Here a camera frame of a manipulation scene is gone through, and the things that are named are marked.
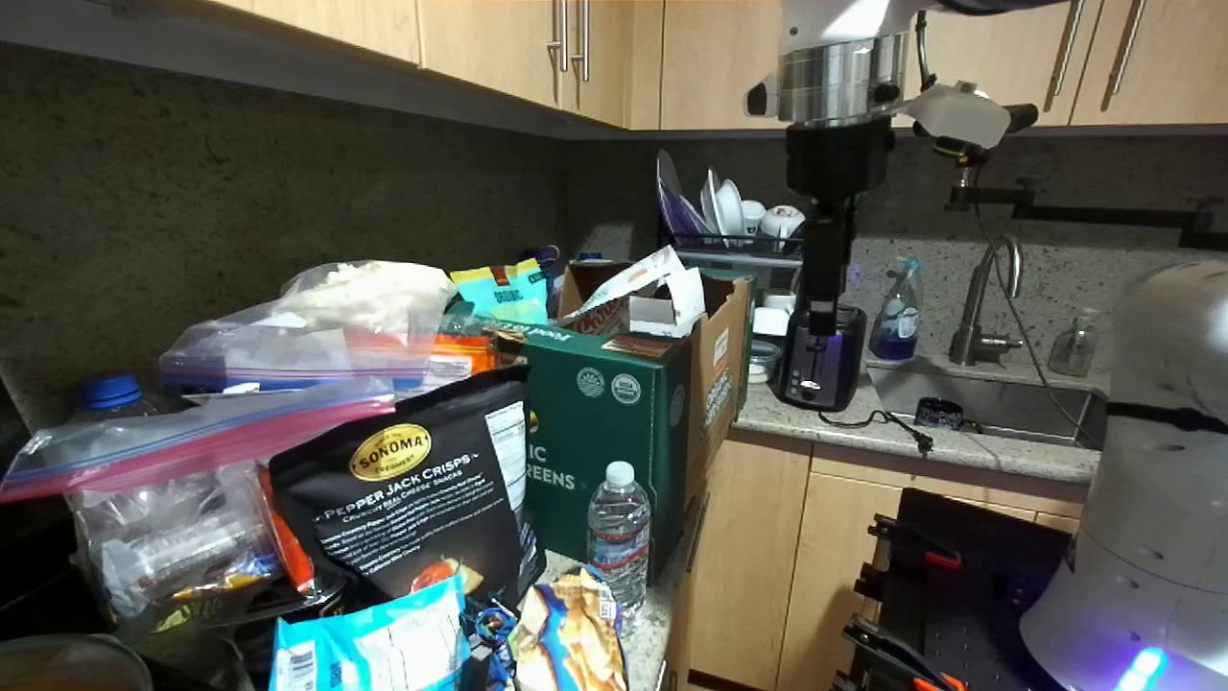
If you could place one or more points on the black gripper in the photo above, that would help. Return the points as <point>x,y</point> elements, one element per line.
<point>837,159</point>

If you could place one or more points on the clear plastic water bottle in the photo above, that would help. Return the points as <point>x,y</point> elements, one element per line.
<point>618,533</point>

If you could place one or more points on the black snack pack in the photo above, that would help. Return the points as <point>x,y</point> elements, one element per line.
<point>409,512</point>

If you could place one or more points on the blue spray bottle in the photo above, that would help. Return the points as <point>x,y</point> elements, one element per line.
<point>895,328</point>

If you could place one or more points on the green cardboard box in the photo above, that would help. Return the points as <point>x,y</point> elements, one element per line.
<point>600,424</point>

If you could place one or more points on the teal snack bag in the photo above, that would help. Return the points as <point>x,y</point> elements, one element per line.
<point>505,295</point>

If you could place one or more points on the light blue snack pack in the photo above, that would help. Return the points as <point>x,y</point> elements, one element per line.
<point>384,645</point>

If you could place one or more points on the orange snack pack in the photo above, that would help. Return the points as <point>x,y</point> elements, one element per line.
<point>290,539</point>

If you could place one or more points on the blue capped bottle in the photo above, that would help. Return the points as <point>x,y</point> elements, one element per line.
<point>114,393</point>

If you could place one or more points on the white mug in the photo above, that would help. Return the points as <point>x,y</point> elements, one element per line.
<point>753,215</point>
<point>783,220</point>

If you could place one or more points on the black dish rack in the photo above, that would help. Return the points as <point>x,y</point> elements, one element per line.
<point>733,256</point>

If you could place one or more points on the white plate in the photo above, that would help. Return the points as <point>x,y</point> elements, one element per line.
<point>728,206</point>

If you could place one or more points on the black toaster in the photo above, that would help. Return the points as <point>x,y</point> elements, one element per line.
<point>824,367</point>

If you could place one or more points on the purple plate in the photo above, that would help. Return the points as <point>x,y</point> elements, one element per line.
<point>677,206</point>

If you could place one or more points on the metal faucet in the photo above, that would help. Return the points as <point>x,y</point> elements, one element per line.
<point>981,309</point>

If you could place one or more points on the white paper bag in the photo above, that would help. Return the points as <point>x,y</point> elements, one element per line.
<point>652,289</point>

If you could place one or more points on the wooden upper cabinets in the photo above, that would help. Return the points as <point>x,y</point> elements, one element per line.
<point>714,50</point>

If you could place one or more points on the wooden cabinets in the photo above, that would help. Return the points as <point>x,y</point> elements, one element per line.
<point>714,50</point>
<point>780,552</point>

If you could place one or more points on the steel sink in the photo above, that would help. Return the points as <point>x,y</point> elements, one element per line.
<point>1012,408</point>

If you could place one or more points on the clear soap dispenser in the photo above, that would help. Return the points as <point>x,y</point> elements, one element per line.
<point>1076,346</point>

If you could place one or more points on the wooden lower cabinets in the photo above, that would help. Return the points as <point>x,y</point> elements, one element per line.
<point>780,552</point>

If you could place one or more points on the clear plastic bag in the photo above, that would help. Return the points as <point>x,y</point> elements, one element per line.
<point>347,309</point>

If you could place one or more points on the clear zip bag pink seal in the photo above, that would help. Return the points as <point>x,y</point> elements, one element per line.
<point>165,539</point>

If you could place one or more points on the dark pot with lid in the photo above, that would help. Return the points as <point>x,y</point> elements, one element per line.
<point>72,667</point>

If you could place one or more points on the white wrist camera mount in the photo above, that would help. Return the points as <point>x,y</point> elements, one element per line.
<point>962,115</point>

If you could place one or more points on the black stereo camera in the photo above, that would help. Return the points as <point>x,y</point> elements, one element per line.
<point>1022,115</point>

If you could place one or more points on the black camera stand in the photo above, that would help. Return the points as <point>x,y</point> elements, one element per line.
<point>1087,214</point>

